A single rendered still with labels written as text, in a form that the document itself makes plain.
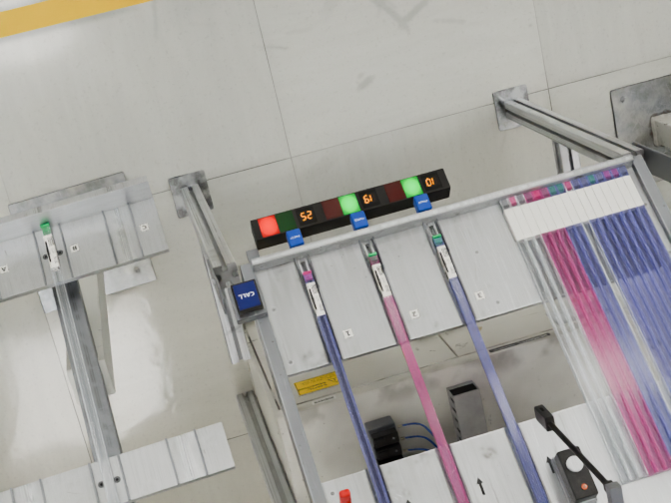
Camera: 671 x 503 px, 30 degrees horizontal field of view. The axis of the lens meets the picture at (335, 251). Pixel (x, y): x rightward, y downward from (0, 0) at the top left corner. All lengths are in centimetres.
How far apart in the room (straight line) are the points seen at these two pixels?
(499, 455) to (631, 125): 123
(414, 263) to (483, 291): 12
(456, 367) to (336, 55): 80
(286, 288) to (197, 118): 77
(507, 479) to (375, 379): 46
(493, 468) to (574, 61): 124
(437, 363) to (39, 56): 104
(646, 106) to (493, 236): 97
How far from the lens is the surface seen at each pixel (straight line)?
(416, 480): 188
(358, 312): 198
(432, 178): 212
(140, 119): 268
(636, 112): 295
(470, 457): 190
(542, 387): 234
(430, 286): 201
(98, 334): 203
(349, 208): 209
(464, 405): 225
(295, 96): 271
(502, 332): 236
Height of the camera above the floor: 264
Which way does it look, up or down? 71 degrees down
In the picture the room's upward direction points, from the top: 142 degrees clockwise
